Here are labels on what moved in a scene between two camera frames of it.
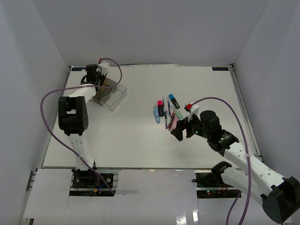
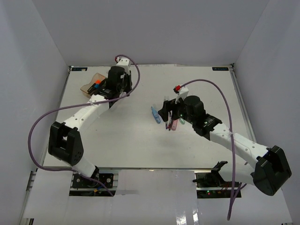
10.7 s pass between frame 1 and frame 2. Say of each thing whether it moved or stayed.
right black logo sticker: stayed
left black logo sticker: stayed
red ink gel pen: stayed
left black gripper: moved
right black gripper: moved
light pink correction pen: stayed
